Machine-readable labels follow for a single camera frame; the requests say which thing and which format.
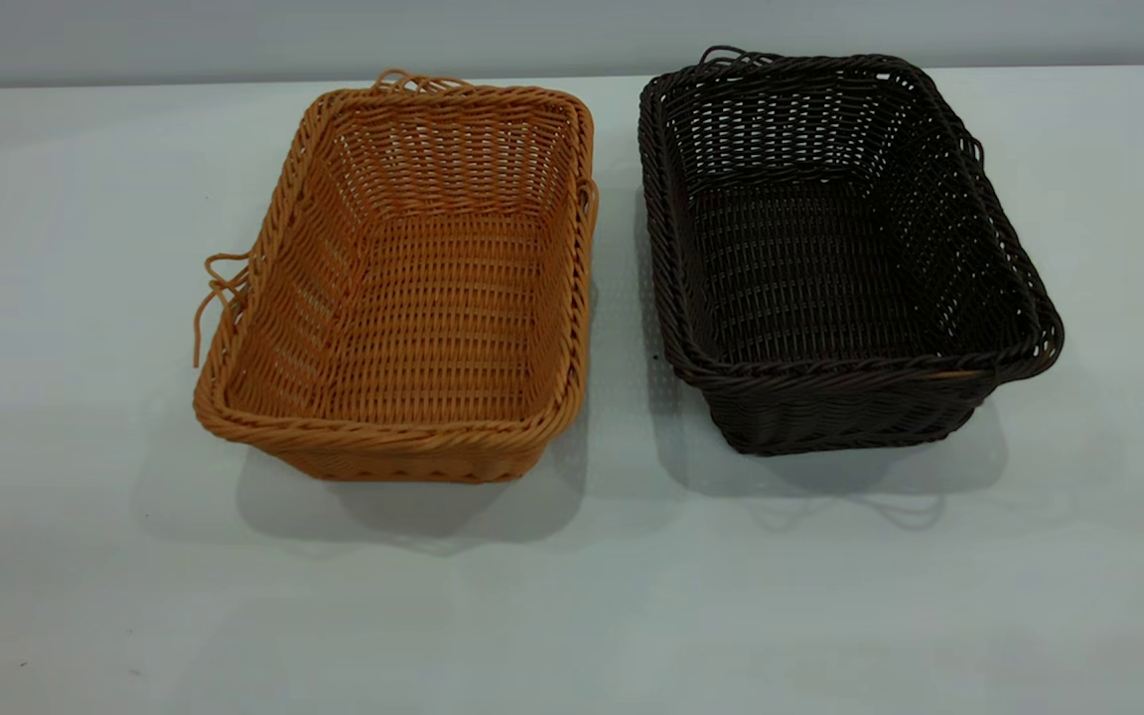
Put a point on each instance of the orange woven wicker basket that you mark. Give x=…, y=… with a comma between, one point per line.
x=433, y=298

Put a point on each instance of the dark brown woven wicker basket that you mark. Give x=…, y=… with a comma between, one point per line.
x=810, y=268

